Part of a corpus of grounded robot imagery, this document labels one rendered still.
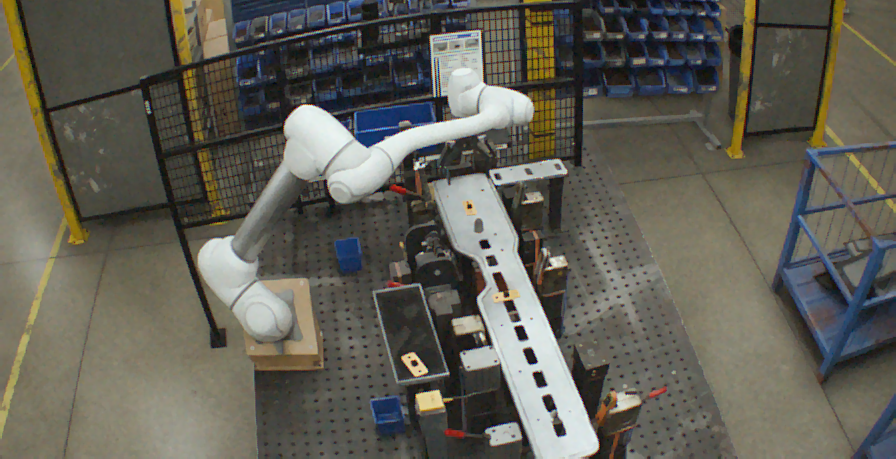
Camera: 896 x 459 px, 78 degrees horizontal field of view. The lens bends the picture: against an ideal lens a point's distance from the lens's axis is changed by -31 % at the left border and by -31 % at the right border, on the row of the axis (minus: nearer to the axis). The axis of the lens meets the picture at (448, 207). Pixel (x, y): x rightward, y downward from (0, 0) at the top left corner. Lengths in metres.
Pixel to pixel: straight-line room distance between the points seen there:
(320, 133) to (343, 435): 0.99
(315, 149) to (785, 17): 3.58
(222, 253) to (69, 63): 2.31
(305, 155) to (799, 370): 2.68
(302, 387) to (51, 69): 2.69
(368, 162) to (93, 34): 2.53
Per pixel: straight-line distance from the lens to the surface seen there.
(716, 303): 3.94
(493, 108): 2.37
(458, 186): 2.87
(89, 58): 4.28
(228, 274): 2.38
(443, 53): 3.05
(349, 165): 2.06
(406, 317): 2.15
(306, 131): 2.09
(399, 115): 3.10
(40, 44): 4.39
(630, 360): 2.64
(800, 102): 5.36
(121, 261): 4.66
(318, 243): 3.17
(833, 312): 3.89
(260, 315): 2.34
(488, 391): 2.16
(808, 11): 5.03
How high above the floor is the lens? 2.67
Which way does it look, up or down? 37 degrees down
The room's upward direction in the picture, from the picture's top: 4 degrees counter-clockwise
